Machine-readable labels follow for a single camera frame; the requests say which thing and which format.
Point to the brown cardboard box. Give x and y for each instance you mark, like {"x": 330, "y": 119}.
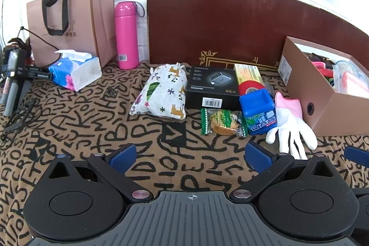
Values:
{"x": 323, "y": 107}

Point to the pink paper shopping bag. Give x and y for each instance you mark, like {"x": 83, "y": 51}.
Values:
{"x": 72, "y": 21}

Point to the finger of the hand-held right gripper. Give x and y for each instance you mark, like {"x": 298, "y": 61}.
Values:
{"x": 359, "y": 155}
{"x": 362, "y": 192}

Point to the yellow carton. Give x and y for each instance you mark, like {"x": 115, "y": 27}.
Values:
{"x": 248, "y": 71}

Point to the animal print fabric pouch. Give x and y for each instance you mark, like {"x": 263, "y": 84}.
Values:
{"x": 161, "y": 90}

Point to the clear plastic container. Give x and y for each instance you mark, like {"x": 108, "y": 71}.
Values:
{"x": 351, "y": 78}

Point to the small clear plastic bag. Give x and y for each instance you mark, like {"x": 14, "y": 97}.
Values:
{"x": 271, "y": 88}

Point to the pink thermos bottle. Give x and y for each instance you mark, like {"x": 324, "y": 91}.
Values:
{"x": 126, "y": 38}

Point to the green snack packet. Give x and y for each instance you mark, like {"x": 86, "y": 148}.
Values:
{"x": 222, "y": 122}

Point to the red tape roll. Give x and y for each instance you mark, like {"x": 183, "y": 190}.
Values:
{"x": 250, "y": 87}

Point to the black charger box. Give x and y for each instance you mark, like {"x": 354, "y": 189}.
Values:
{"x": 207, "y": 84}

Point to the black device on tripod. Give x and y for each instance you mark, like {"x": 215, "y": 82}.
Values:
{"x": 17, "y": 61}

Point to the white and pink glove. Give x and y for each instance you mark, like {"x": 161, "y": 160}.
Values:
{"x": 288, "y": 125}

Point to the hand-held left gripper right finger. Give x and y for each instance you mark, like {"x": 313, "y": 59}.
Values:
{"x": 258, "y": 156}

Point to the blue plastic container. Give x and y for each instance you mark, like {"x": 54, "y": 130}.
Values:
{"x": 256, "y": 107}

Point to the blue floral tissue pack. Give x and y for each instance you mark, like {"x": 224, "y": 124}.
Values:
{"x": 82, "y": 73}

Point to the dark brown wooden board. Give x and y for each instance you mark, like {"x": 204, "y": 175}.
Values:
{"x": 230, "y": 21}

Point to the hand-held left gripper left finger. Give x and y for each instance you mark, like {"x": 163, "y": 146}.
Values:
{"x": 122, "y": 158}

